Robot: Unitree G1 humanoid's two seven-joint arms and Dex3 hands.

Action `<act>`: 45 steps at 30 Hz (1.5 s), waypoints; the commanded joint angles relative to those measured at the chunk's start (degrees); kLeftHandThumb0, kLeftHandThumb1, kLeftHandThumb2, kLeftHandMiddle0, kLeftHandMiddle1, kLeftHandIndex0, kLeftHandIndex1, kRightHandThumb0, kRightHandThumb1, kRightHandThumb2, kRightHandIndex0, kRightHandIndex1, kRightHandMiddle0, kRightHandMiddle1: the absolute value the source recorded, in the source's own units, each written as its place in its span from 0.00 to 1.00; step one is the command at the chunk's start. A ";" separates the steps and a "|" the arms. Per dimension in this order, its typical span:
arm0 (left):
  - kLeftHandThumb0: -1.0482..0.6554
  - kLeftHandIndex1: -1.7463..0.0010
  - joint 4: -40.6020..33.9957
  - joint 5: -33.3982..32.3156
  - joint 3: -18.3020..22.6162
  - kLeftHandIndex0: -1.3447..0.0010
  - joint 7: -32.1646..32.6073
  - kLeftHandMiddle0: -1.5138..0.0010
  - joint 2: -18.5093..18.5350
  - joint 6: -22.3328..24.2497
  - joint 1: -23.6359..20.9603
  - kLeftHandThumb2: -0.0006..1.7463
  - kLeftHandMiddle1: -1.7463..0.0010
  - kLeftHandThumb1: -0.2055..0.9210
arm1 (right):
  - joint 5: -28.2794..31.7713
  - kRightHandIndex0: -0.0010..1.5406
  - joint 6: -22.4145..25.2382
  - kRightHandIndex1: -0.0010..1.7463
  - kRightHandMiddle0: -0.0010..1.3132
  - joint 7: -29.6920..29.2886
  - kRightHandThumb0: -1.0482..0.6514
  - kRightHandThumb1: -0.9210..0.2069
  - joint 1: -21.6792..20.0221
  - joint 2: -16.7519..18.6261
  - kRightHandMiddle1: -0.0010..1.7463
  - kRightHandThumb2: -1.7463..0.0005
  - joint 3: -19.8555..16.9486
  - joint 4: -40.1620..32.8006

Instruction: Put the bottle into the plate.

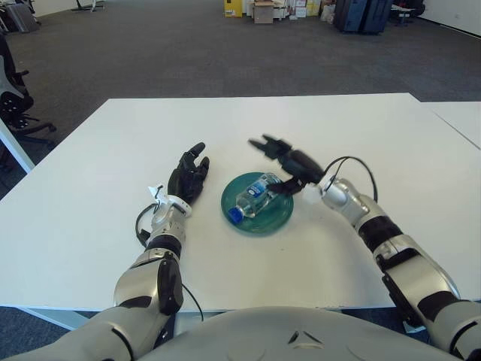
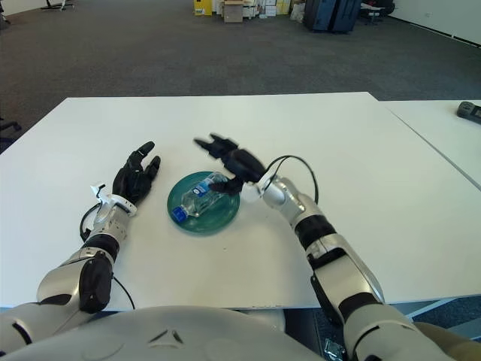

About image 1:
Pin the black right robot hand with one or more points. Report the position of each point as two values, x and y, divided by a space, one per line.
300 167

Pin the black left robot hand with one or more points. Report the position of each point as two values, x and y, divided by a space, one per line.
188 180

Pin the clear plastic water bottle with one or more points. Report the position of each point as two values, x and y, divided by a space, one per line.
251 199

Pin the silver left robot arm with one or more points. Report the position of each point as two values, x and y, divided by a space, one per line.
139 286

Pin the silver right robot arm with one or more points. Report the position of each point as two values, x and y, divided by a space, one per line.
413 267

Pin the teal round plate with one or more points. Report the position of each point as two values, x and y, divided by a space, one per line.
278 218

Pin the black hard suitcase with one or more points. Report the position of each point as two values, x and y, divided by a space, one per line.
348 15

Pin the dark blue hard suitcase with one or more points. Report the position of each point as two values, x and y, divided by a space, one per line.
376 16

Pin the grey robot torso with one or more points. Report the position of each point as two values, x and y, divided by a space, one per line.
263 334

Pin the yellow box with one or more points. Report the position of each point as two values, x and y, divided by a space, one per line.
233 8

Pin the white neighbouring desk leg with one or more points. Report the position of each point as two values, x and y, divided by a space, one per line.
17 150

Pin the black swivel chair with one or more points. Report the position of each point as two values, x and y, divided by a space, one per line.
407 13

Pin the black mesh office chair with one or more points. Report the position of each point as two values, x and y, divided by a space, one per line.
13 103

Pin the grey hard suitcase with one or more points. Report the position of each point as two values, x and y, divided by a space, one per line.
22 17

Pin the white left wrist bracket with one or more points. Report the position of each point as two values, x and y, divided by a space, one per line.
156 192

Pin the white table frame beam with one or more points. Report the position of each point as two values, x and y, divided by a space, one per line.
52 317

